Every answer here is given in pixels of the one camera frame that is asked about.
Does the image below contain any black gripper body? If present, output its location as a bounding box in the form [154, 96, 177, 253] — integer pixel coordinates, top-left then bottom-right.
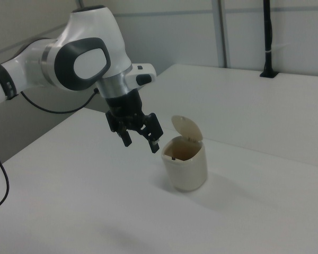
[105, 89, 146, 130]

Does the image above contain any cream trash can lid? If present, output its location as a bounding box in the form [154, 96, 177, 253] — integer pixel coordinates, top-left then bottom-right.
[171, 115, 204, 144]

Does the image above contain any small white trash can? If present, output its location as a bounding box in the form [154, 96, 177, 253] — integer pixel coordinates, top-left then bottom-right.
[161, 137, 208, 192]

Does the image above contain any black pole with clamp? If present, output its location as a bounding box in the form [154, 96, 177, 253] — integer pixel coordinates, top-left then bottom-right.
[259, 0, 279, 79]

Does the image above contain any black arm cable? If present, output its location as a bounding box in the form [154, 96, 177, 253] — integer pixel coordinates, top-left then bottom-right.
[0, 88, 99, 213]

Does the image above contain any grey partition post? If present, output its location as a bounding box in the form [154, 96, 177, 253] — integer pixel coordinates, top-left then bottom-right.
[217, 0, 230, 69]

